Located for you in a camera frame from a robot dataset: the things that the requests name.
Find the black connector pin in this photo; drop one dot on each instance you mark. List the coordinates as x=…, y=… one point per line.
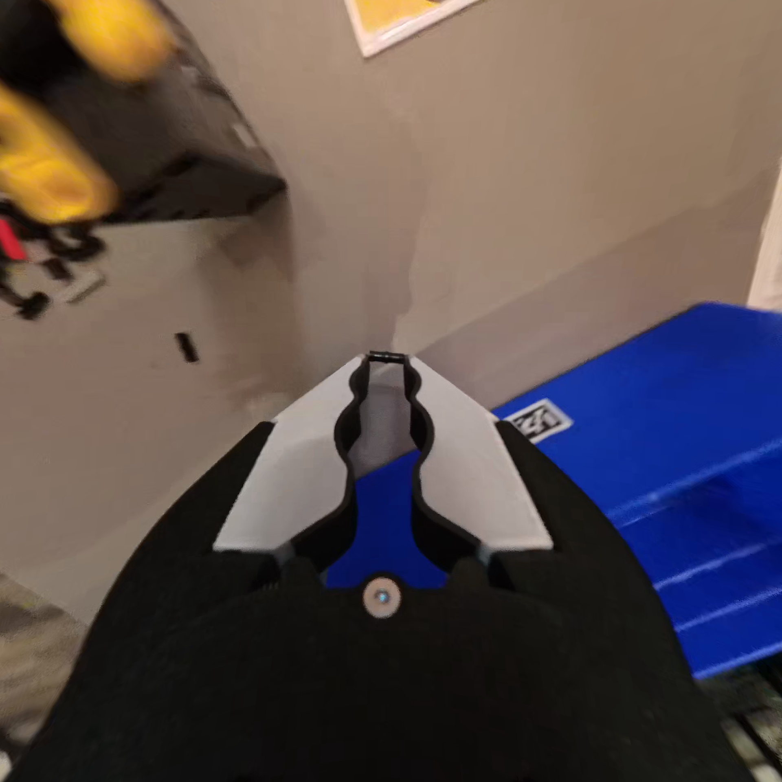
x=386, y=356

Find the black brick tower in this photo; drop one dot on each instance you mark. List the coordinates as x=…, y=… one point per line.
x=183, y=153

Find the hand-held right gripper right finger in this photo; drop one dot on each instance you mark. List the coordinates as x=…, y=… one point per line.
x=482, y=482

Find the yellow black sticker sheet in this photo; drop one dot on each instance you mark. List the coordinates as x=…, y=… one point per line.
x=391, y=18

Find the small black bush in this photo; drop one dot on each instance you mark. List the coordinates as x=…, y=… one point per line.
x=186, y=347

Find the pile of black red pins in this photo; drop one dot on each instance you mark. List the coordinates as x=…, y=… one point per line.
x=76, y=244

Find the blue storage bin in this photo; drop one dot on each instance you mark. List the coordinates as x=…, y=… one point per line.
x=672, y=458

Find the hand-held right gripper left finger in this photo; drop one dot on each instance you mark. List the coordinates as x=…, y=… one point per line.
x=293, y=476

